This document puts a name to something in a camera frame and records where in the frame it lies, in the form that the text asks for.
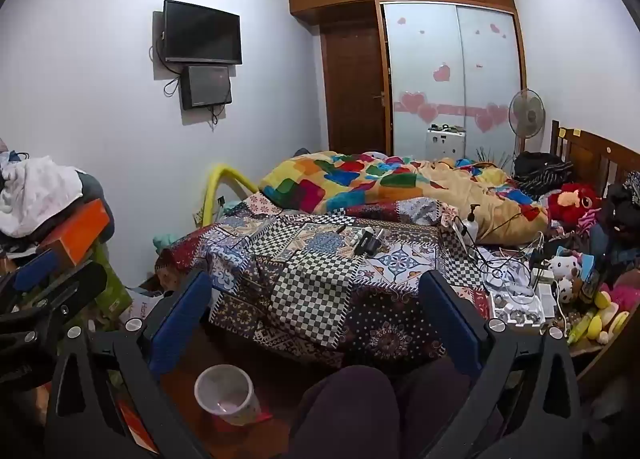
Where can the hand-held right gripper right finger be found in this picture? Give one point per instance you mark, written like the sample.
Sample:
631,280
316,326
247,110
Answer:
454,321

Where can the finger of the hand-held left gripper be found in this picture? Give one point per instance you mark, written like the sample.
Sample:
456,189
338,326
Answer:
42,269
75,286

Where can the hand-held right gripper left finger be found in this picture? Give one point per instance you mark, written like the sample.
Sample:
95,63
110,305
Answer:
175,321

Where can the white plastic cup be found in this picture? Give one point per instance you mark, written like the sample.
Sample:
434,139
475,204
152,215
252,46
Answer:
225,391

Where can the white bandage roll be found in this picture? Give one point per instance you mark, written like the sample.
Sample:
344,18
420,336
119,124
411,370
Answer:
356,243

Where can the white plastic bag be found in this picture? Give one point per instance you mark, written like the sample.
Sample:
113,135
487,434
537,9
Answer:
145,309

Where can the orange box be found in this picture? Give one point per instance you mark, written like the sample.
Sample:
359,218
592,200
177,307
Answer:
75,234

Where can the white tray of small parts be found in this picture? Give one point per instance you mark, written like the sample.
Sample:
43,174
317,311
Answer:
515,311

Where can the white cloth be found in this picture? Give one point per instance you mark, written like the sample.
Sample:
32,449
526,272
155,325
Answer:
35,194

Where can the teal plush toy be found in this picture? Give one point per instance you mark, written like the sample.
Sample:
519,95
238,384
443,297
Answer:
162,243

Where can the grey cloth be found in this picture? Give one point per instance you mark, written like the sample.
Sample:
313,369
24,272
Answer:
92,189

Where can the clear pump bottle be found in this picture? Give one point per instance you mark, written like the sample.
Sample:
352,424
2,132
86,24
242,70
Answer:
470,228

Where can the white charger box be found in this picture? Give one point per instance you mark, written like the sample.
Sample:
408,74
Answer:
546,296

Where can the red patterned paper box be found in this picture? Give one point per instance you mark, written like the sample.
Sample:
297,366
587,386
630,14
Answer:
131,421

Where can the small black box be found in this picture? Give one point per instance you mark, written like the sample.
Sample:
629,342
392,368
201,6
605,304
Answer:
372,243

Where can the white plush dog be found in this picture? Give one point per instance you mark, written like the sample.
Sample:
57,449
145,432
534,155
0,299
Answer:
565,274

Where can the patchwork printed bed sheet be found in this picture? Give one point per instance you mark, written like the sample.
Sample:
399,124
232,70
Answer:
310,284

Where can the person's dark trouser legs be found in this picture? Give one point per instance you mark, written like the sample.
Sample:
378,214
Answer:
345,414

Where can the yellow hoop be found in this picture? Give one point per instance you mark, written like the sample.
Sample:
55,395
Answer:
222,179

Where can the colourful patch blanket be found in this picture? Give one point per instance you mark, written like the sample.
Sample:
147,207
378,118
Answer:
380,184

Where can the red plush toy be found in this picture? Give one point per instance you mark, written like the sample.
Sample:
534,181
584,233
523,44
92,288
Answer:
570,203

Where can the pink plush toy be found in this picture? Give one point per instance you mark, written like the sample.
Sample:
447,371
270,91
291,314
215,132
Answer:
626,295

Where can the black striped bag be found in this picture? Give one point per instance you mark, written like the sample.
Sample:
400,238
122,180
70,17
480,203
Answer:
542,171

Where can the white box appliance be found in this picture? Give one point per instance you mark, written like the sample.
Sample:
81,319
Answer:
444,144

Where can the pile of dark clothes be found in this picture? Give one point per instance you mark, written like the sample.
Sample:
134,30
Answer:
622,211

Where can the standing fan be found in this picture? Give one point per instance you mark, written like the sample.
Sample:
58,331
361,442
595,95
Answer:
526,114

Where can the wooden headboard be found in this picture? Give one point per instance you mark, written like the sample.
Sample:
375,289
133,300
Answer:
595,151

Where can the brown wooden door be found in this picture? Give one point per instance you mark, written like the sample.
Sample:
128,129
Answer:
352,89

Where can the wooden wardrobe with frosted doors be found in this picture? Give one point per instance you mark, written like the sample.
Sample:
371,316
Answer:
450,54

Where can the small black wall monitor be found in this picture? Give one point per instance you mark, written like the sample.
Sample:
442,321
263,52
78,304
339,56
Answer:
206,87

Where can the black wall television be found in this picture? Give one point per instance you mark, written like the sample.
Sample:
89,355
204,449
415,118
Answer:
202,33

